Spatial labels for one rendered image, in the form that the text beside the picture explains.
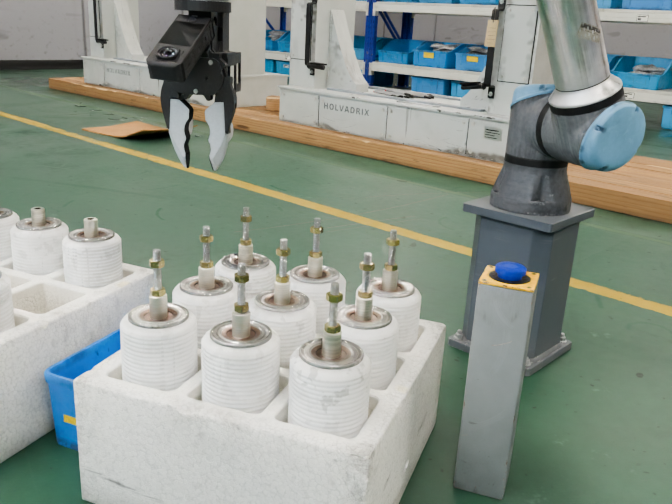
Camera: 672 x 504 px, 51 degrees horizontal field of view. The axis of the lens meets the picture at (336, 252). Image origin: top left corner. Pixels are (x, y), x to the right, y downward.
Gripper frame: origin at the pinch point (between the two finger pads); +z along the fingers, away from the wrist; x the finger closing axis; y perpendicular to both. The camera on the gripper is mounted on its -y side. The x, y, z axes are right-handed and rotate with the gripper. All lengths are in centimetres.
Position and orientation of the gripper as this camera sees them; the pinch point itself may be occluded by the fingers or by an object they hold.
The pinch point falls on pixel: (198, 160)
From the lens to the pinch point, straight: 95.4
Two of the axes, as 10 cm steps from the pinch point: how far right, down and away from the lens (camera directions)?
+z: -0.5, 9.5, 3.2
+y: 1.7, -3.0, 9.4
